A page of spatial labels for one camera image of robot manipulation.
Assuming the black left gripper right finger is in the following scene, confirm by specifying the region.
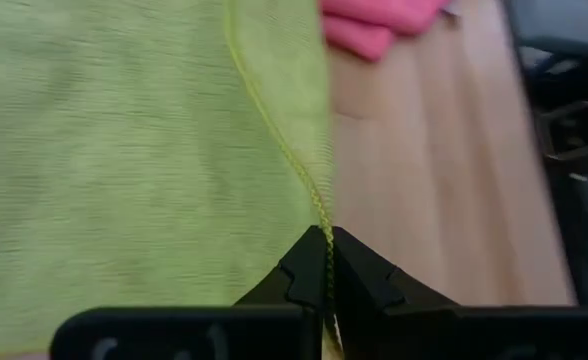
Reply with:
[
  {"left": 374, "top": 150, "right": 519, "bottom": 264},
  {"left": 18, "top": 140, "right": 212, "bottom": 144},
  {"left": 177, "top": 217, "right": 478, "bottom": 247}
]
[{"left": 332, "top": 225, "right": 588, "bottom": 360}]

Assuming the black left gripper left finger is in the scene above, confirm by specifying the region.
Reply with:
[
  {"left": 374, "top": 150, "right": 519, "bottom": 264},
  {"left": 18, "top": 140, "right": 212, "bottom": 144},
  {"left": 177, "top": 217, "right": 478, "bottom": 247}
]
[{"left": 48, "top": 224, "right": 331, "bottom": 360}]

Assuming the lime green microfiber towel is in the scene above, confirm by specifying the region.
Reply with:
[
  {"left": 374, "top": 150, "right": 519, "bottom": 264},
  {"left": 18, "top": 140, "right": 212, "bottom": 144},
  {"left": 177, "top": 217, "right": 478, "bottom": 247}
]
[{"left": 0, "top": 0, "right": 345, "bottom": 360}]

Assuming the pink microfiber towel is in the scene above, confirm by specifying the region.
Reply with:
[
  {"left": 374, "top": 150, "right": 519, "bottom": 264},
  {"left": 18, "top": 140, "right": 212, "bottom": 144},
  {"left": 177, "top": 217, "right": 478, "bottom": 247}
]
[{"left": 318, "top": 0, "right": 455, "bottom": 64}]

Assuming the black aluminium table frame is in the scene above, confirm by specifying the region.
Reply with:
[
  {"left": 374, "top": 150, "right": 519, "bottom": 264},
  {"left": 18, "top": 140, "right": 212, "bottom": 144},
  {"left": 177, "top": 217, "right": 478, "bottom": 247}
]
[{"left": 498, "top": 0, "right": 588, "bottom": 307}]

